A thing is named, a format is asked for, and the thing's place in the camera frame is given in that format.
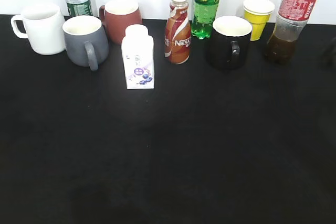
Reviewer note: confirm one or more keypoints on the white ceramic mug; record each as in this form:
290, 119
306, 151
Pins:
42, 25

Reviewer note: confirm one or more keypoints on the cola bottle red label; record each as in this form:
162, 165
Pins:
291, 19

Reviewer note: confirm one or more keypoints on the green Sprite bottle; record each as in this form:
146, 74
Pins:
204, 15

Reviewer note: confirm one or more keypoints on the yellow paper cup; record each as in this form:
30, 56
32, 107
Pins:
257, 13

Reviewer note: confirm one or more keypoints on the white blueberry yogurt carton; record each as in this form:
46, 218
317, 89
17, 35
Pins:
138, 59

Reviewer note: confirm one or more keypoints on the brown Nescafe coffee bottle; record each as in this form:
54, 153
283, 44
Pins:
177, 36

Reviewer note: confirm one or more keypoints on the black ceramic mug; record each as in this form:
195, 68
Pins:
228, 46

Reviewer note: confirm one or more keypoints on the grey ceramic mug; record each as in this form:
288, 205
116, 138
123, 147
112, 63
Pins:
86, 41

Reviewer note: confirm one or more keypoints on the brown ceramic mug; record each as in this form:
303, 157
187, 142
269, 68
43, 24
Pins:
117, 15

